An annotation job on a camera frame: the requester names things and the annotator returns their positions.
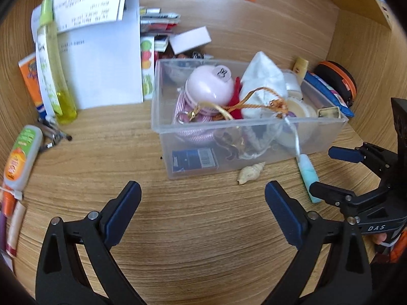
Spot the blue card packet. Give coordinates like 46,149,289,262
172,149,219,170

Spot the cream sunscreen bottle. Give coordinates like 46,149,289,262
293,57,309,78

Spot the mint green tube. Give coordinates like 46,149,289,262
298,154,322,204

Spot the pink round case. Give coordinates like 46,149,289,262
185,65,235,109

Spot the red pouch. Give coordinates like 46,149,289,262
229,77,246,119

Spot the pink cord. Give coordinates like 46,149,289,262
173,92,223,143

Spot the gold braided cord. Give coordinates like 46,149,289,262
191,87,288,121

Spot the white cloth pouch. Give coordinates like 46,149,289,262
240,51,288,118

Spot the white tape roll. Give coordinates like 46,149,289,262
283,72,302,99

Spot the person's right hand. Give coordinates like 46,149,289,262
373,233,395,245

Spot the roll of tape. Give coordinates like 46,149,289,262
277,98,318,148

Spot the fruit print box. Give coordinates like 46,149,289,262
140,36,156,99

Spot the blue pencil case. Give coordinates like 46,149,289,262
303,71,354,118

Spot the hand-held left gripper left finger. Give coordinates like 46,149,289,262
36,181,142,305

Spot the orange box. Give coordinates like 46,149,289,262
18,53,47,116

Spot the black orange zip case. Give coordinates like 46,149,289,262
313,60,357,107

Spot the clear plastic storage box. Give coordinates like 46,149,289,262
151,58,349,180

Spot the small white box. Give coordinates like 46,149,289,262
168,27,211,54

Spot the yellow-green spray bottle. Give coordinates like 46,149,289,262
36,0,78,124

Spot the stack of small packets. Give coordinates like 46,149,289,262
140,6,181,35

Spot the white paper folder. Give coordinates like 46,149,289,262
32,0,143,110

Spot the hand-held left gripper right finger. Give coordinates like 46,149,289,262
265,181,372,305

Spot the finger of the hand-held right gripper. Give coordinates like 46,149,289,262
309,181,382,207
328,143,398,177

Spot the white printed receipt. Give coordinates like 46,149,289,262
52,0,131,32

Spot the pile of small trinkets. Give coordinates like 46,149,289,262
173,51,210,61

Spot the beige seashell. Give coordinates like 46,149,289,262
238,161,266,185

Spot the wooden desktop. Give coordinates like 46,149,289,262
13,54,395,305

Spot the white green lotion tube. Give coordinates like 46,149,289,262
4,125,43,194

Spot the cream tube red cap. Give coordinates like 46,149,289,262
6,203,26,258

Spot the orange lip balm tube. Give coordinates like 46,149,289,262
0,188,16,226

